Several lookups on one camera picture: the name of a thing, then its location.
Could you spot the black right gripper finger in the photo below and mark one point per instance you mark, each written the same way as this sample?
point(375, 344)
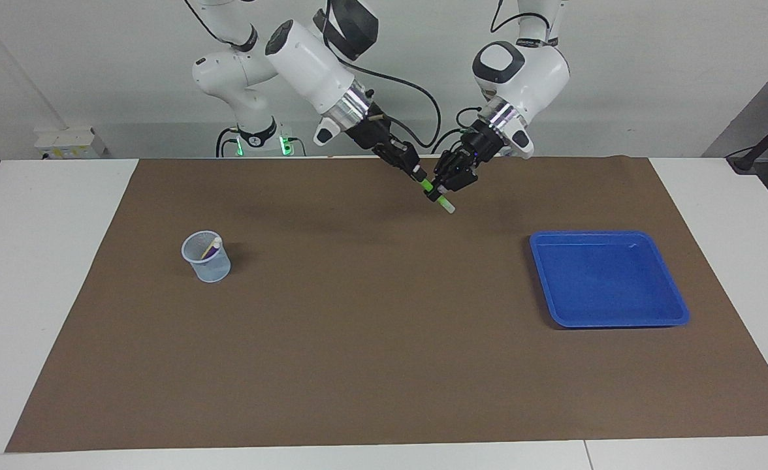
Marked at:
point(415, 173)
point(403, 155)

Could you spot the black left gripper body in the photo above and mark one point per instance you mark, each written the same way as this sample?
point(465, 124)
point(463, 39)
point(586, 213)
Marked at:
point(483, 143)

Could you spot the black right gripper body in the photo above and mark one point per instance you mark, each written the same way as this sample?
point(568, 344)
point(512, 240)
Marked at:
point(374, 137)

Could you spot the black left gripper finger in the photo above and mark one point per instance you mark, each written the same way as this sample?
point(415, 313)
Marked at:
point(464, 179)
point(450, 164)

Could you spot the green highlighter pen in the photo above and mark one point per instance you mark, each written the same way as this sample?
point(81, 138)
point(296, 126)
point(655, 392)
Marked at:
point(446, 203)

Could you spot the yellow highlighter pen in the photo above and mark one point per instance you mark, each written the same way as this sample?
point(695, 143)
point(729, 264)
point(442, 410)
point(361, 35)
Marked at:
point(208, 251)

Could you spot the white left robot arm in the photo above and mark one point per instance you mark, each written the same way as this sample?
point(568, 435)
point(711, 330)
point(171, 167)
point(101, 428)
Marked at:
point(528, 72)

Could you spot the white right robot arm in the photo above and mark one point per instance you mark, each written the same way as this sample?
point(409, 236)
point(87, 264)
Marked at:
point(305, 62)

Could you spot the blue plastic tray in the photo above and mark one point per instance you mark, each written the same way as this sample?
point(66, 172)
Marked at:
point(606, 281)

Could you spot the brown table mat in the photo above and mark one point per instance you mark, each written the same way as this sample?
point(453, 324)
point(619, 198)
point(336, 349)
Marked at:
point(358, 326)

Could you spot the translucent plastic pen cup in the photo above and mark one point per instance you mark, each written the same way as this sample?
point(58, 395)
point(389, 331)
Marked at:
point(211, 269)

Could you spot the black stand pole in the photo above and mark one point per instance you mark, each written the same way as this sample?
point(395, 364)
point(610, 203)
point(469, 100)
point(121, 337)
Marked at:
point(763, 140)

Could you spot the white power strip box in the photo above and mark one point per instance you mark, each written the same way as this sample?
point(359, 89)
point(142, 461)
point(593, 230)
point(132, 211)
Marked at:
point(70, 143)

